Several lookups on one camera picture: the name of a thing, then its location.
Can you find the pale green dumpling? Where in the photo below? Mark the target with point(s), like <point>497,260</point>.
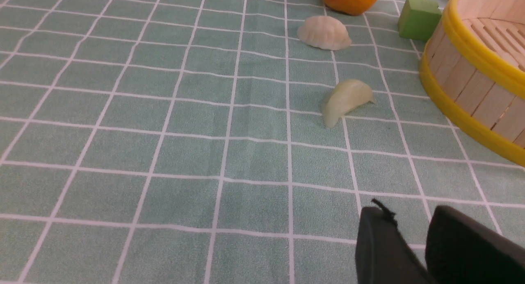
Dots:
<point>345,97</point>

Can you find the white pleated dumpling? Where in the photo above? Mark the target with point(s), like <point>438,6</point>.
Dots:
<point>324,32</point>

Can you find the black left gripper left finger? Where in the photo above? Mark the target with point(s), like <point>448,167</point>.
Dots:
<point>382,254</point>

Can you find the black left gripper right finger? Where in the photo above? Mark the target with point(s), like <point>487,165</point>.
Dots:
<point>460,250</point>

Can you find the green checkered tablecloth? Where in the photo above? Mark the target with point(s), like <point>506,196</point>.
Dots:
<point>182,142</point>

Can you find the bamboo steamer tray yellow rim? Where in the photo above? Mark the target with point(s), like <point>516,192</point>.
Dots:
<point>473,70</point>

